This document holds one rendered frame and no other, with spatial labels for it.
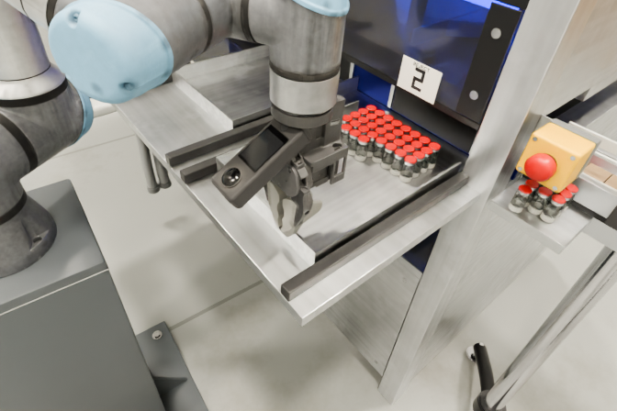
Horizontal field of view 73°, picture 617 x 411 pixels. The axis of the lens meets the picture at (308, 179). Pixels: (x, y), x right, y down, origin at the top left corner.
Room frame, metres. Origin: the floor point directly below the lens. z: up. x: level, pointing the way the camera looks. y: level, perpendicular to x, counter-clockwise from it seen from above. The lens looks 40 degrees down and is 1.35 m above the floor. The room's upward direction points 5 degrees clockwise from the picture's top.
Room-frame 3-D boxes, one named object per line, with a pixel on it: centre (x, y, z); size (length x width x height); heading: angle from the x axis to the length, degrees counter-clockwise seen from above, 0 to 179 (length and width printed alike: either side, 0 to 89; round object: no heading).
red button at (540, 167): (0.49, -0.34, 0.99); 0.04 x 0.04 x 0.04; 42
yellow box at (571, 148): (0.52, -0.37, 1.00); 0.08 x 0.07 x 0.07; 132
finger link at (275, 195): (0.43, 0.02, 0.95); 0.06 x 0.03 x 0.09; 132
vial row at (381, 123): (0.67, -0.15, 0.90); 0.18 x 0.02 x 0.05; 43
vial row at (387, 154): (0.63, -0.12, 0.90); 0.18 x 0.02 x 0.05; 43
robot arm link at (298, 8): (0.42, 0.02, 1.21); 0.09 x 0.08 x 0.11; 72
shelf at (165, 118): (0.71, 0.05, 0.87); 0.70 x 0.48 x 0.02; 42
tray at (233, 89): (0.88, 0.12, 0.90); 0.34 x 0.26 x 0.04; 132
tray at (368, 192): (0.58, -0.05, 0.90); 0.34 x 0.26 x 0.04; 133
